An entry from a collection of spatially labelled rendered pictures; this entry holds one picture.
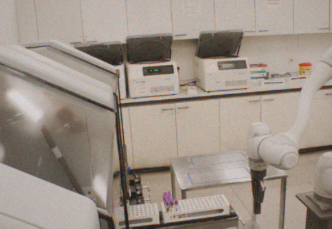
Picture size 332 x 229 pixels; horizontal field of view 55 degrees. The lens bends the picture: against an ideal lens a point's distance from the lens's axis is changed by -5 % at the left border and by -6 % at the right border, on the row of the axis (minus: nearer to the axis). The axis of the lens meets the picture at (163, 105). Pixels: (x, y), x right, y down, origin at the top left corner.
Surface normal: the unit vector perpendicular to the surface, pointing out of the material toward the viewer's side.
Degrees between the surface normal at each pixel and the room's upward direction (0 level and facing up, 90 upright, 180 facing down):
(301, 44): 90
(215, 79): 90
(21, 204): 29
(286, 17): 90
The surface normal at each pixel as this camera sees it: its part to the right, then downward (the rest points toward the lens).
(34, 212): 0.43, -0.89
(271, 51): 0.13, 0.22
